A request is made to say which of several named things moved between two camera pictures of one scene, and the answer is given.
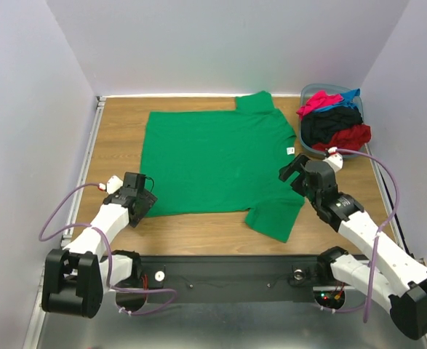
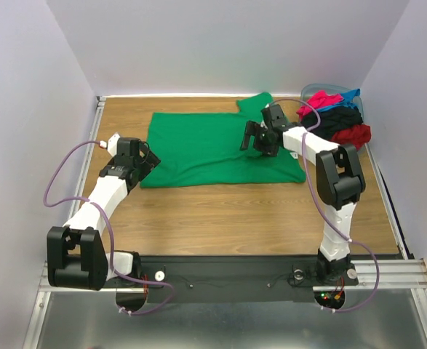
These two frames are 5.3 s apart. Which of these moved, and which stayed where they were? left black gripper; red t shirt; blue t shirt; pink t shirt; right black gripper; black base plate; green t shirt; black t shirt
Moved: left black gripper; right black gripper; green t shirt
Stayed: black base plate; red t shirt; pink t shirt; black t shirt; blue t shirt
